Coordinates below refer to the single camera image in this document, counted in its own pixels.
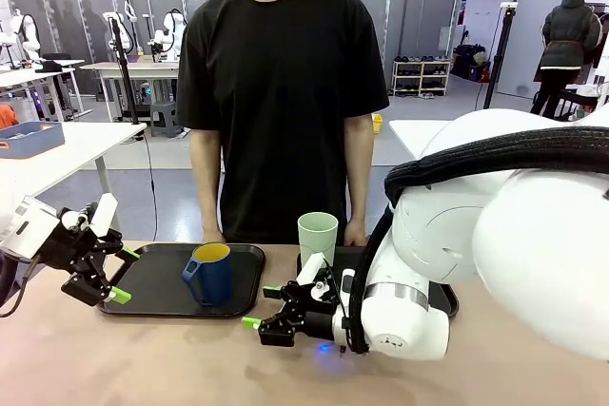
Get white shoe rack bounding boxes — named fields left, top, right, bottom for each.
left=392, top=57, right=452, bottom=98

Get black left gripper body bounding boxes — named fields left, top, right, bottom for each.
left=40, top=219, right=105, bottom=279

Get black bags on floor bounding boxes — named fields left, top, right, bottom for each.
left=450, top=43, right=491, bottom=84

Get blue mug yellow inside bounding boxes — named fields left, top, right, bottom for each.
left=182, top=242, right=235, bottom=307

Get blue storage bin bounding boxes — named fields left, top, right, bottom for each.
left=0, top=121, right=66, bottom=161

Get black plastic tray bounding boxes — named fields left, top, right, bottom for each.
left=96, top=242, right=265, bottom=319
left=296, top=246, right=461, bottom=320

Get grey plastic stool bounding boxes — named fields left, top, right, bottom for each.
left=149, top=101, right=184, bottom=139

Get beige background work table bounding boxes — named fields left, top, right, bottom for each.
left=79, top=60, right=182, bottom=137

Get person's left hand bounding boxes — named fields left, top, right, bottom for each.
left=343, top=219, right=369, bottom=249

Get person in dark jacket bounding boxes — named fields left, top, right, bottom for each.
left=528, top=0, right=604, bottom=120

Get black tripod stand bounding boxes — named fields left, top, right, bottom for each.
left=107, top=15, right=141, bottom=126

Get white side table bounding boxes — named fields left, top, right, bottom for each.
left=388, top=118, right=456, bottom=161
left=0, top=121, right=147, bottom=232

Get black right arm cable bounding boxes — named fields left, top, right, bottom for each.
left=355, top=126, right=609, bottom=356

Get person's left forearm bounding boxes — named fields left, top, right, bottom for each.
left=345, top=158, right=376, bottom=226

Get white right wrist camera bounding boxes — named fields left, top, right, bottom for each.
left=296, top=253, right=330, bottom=294

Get pale green plastic cup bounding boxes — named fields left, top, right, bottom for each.
left=297, top=211, right=340, bottom=279

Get person's right hand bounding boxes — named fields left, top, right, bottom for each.
left=201, top=222, right=227, bottom=244

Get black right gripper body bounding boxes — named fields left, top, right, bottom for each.
left=284, top=300, right=338, bottom=340

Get person in black t-shirt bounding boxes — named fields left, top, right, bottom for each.
left=175, top=0, right=391, bottom=245

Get person's right forearm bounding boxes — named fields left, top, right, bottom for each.
left=191, top=158, right=226, bottom=231

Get black utility cart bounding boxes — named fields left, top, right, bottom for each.
left=554, top=82, right=609, bottom=123

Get white background work table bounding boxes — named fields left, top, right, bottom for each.
left=0, top=58, right=94, bottom=123

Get black pole with white top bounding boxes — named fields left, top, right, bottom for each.
left=481, top=2, right=519, bottom=111

